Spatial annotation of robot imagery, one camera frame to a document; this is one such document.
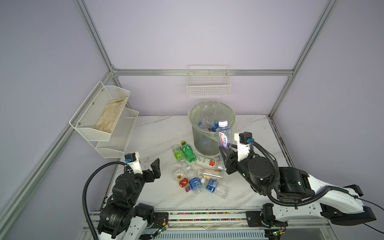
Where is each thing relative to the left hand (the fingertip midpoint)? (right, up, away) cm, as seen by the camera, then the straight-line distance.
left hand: (149, 162), depth 67 cm
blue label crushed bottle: (+30, -16, +12) cm, 36 cm away
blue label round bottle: (+21, -15, +13) cm, 29 cm away
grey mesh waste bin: (+26, +6, +22) cm, 35 cm away
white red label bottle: (+27, -4, +22) cm, 35 cm away
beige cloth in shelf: (-25, +23, +13) cm, 36 cm away
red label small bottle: (+11, -11, +19) cm, 25 cm away
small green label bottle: (+11, -1, +25) cm, 27 cm away
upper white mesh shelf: (-31, +21, +11) cm, 39 cm away
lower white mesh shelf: (-20, +6, +8) cm, 23 cm away
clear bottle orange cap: (+29, -11, +21) cm, 38 cm away
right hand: (+31, +9, -12) cm, 34 cm away
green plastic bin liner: (+34, +27, +27) cm, 51 cm away
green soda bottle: (+16, 0, +29) cm, 33 cm away
